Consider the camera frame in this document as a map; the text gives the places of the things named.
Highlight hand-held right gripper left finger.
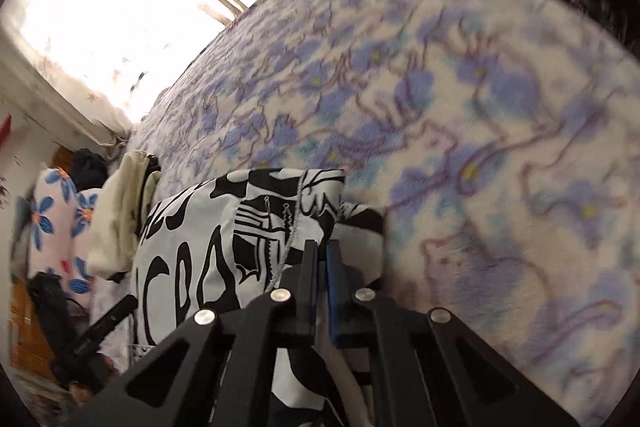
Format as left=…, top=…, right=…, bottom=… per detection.
left=65, top=239, right=321, bottom=427

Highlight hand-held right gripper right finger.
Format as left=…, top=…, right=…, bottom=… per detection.
left=325, top=241, right=581, bottom=427

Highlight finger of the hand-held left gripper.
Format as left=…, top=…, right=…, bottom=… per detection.
left=75, top=294, right=139, bottom=358

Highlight white black lettered jacket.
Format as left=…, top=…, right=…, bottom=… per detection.
left=131, top=167, right=386, bottom=427

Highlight dark clothes pile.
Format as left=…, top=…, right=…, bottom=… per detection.
left=72, top=148, right=108, bottom=190

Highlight person's left hand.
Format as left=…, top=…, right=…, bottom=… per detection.
left=67, top=379, right=108, bottom=409

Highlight wooden headboard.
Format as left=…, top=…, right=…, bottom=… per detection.
left=10, top=282, right=56, bottom=373

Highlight cream folded sweater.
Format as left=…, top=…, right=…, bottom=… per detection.
left=87, top=150, right=163, bottom=280

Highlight blue flower pillows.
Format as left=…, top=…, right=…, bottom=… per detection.
left=27, top=167, right=101, bottom=308

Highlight purple floral fleece blanket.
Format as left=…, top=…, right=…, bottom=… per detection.
left=132, top=0, right=640, bottom=427

